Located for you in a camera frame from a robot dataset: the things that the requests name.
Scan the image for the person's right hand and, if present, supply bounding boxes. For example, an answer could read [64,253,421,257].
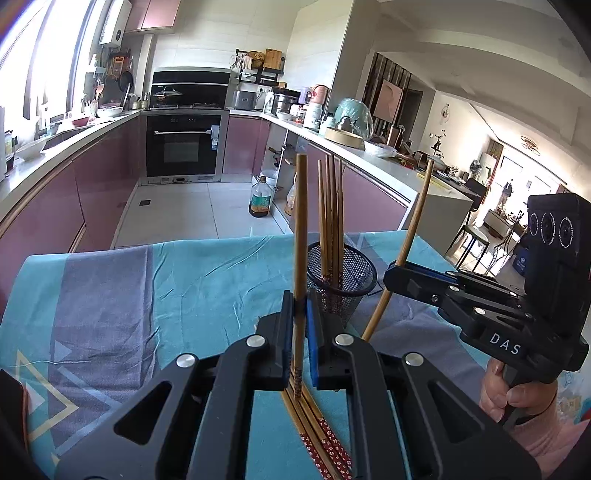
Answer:
[479,357,559,425]

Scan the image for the white bowl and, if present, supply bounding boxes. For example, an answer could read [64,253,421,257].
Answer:
[16,138,47,160]

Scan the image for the white plastic bag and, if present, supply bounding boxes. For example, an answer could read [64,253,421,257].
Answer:
[364,141,398,159]

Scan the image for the black wall rack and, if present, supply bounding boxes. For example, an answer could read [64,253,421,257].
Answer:
[233,48,286,87]

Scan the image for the pink base cabinets with open shelf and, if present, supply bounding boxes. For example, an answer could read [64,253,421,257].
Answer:
[222,108,475,241]

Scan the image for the steel steamer pot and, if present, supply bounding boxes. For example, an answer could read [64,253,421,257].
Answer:
[272,94,299,116]

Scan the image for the white wall water heater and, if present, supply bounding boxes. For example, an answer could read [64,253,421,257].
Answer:
[99,0,133,47]

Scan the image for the pink wall cabinet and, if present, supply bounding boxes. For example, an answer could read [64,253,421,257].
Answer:
[124,0,182,34]

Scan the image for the black built-in oven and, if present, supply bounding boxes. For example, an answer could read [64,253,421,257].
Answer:
[139,110,230,186]

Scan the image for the framed wall painting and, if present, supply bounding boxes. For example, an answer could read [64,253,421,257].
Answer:
[372,78,402,122]

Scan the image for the dark slatted wall panel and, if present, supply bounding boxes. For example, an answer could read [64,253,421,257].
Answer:
[362,52,413,136]

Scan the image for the smartphone with orange case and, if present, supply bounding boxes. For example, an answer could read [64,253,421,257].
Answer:
[0,368,31,468]

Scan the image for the pink base cabinets with sink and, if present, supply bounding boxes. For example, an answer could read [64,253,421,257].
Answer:
[0,108,142,296]

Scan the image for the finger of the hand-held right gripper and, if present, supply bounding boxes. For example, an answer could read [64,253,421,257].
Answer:
[405,261,527,303]
[382,264,532,330]

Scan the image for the pink sleeved right forearm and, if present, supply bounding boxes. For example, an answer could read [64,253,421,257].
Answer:
[503,392,591,480]

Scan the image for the blue grey printed tablecloth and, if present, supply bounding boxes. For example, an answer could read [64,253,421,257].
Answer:
[0,230,509,480]

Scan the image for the kitchen window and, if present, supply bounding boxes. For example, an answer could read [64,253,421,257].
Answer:
[0,0,101,136]

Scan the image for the cooking oil bottle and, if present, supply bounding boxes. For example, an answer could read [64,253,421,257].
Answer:
[249,175,273,219]

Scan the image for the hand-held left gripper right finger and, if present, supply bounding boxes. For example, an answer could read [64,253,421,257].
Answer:
[305,299,541,480]

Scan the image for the teal appliance under plastic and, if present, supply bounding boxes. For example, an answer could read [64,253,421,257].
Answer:
[333,97,374,140]

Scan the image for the black mesh pen holder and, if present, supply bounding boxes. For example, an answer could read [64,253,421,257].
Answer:
[307,241,378,324]

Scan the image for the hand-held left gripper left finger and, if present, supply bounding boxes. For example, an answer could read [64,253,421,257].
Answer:
[55,290,296,480]

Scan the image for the black range hood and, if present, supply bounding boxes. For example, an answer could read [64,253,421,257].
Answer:
[151,67,232,110]

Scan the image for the pot with glass lid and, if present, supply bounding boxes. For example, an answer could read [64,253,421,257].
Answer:
[152,86,184,105]

